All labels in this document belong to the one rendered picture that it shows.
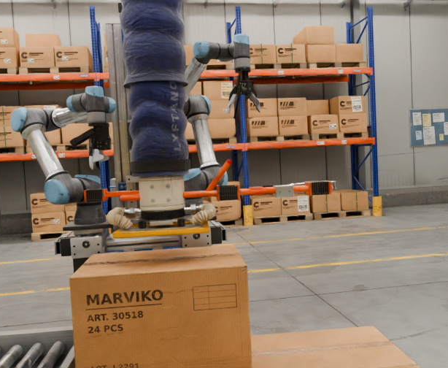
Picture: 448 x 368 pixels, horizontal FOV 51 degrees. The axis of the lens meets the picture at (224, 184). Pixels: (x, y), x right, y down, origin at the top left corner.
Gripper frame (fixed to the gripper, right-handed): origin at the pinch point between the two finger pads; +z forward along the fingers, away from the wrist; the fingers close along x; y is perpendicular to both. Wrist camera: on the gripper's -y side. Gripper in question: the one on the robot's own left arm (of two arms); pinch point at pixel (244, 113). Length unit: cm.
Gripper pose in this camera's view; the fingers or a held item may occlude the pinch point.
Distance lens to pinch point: 220.0
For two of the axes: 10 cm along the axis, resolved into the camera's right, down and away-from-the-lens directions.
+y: 1.6, 0.4, -9.9
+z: 0.5, 10.0, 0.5
